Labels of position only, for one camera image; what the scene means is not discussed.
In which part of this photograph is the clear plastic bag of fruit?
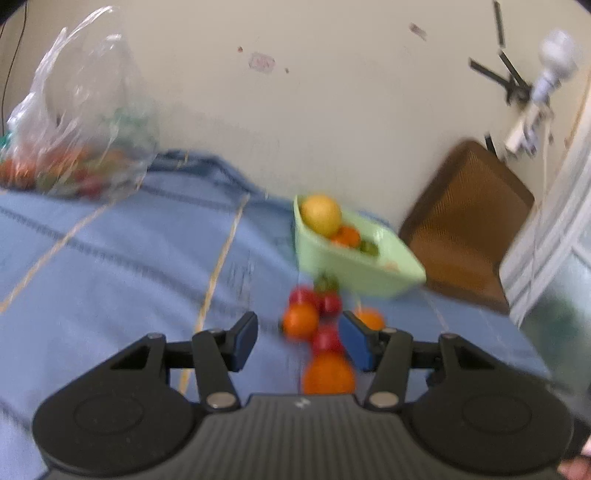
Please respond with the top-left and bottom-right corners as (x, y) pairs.
(1, 6), (158, 200)

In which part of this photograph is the white power strip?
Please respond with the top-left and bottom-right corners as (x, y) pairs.
(504, 102), (553, 158)

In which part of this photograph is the small orange tomato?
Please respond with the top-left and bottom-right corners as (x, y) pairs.
(353, 307), (386, 331)

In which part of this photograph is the red tomato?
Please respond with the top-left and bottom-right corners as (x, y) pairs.
(288, 285), (320, 309)
(320, 291), (342, 318)

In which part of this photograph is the light green plastic basin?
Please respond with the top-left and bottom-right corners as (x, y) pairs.
(293, 196), (427, 298)

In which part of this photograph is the black wall cable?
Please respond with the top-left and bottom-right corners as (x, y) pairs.
(0, 18), (29, 139)

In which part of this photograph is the orange mandarin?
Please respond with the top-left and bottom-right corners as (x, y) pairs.
(331, 224), (362, 249)
(301, 352), (356, 395)

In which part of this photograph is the large yellow grapefruit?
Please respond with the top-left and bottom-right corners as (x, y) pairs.
(300, 194), (342, 238)

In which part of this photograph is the green lime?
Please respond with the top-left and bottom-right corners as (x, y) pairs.
(359, 239), (380, 257)

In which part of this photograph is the blue checked bed sheet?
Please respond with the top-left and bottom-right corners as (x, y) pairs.
(0, 149), (555, 480)

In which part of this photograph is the brown woven seat cushion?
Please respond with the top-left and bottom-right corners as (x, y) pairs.
(400, 140), (534, 314)

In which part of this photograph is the green tomato with stem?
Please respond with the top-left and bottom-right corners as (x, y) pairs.
(314, 273), (341, 295)

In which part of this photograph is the person's right hand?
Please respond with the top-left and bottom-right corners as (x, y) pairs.
(558, 438), (591, 480)

